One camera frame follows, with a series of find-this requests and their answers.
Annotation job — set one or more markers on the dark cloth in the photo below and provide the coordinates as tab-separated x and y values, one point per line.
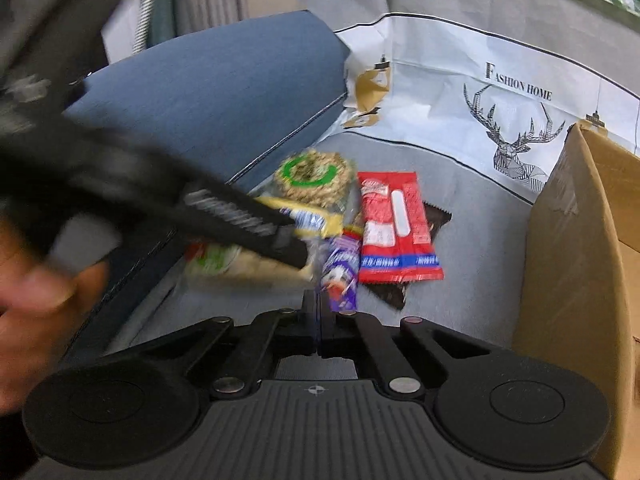
50	20

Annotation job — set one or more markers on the person's left hand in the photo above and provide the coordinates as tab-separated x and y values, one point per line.
35	320

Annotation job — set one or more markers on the purple snack packet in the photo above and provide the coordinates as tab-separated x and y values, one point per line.
345	265

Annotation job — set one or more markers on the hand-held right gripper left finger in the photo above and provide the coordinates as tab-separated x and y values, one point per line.
309	330

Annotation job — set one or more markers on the white green snack packet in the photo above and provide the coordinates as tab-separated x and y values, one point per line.
225	265

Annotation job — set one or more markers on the yellow snack bar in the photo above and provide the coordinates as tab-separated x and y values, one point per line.
320	222

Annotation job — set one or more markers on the blue cushion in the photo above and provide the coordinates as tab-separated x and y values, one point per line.
200	100

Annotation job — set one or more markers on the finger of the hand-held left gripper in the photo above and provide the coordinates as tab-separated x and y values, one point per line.
290	247

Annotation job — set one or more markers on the red snack packet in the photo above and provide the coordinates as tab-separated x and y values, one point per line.
380	220

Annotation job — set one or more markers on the grey deer print sofa cover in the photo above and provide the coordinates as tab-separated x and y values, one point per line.
450	60

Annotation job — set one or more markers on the white striped cloth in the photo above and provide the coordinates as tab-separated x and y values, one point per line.
147	10

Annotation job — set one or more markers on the cardboard box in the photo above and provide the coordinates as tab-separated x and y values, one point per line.
565	260

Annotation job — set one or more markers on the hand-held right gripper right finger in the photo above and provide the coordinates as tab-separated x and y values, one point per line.
332	332

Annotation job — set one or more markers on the thin red orange snack stick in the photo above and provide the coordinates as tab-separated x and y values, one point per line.
352	230

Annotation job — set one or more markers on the dark brown snack packet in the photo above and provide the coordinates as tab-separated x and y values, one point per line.
437	220

